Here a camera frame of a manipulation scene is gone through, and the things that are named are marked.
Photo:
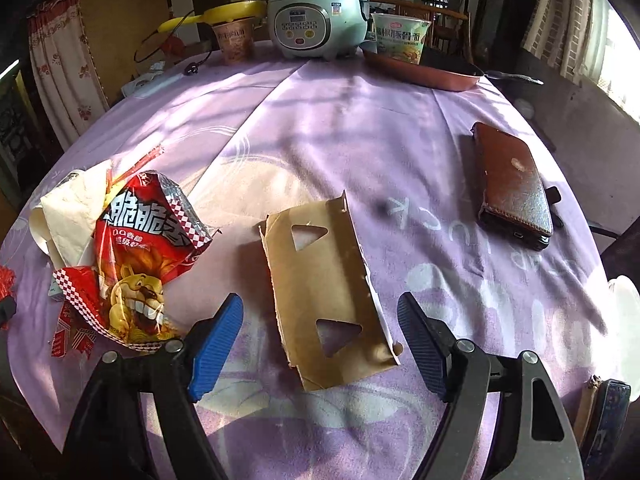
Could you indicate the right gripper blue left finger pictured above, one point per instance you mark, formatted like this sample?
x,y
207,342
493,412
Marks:
x,y
209,344

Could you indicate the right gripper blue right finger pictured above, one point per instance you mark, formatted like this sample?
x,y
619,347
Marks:
x,y
429,341

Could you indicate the brown cardboard piece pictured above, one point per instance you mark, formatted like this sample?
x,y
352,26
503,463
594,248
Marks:
x,y
318,273

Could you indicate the red snack bag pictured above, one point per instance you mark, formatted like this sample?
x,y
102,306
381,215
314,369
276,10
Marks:
x,y
146,237

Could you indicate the red white torn carton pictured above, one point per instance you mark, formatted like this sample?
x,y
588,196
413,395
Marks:
x,y
71,330

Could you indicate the white tissue paper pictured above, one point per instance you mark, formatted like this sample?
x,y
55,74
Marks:
x,y
63,222

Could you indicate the red frying pan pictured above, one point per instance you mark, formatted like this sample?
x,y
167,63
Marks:
x,y
436,70

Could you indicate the white plastic bag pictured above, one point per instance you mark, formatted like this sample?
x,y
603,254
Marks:
x,y
131,87

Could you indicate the floral white curtain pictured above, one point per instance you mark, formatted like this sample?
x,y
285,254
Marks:
x,y
68,84

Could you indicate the green instant noodle cup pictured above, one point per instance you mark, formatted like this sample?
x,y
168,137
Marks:
x,y
400,37

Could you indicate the brown instant noodle cup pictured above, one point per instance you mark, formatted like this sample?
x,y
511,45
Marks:
x,y
235,40

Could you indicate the wooden chair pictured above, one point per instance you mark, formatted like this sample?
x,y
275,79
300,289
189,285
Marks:
x,y
450,31

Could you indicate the window curtain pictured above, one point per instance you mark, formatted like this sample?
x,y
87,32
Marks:
x,y
570,36

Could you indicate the mint green rice cooker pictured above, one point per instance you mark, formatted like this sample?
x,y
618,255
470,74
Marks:
x,y
318,28

